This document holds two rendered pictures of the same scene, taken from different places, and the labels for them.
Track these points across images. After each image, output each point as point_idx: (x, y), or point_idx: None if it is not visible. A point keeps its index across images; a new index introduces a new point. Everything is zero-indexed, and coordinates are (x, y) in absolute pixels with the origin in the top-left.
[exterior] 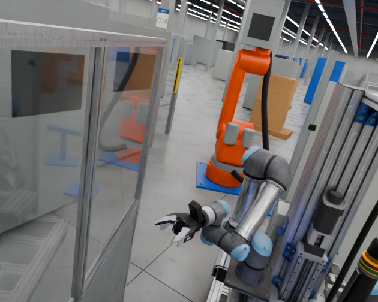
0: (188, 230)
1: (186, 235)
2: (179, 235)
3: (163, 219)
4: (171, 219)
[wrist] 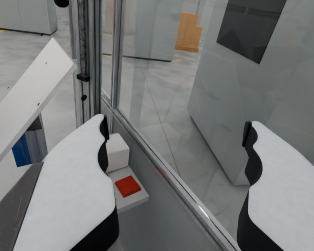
0: (37, 222)
1: (36, 164)
2: (85, 133)
3: (277, 143)
4: (264, 183)
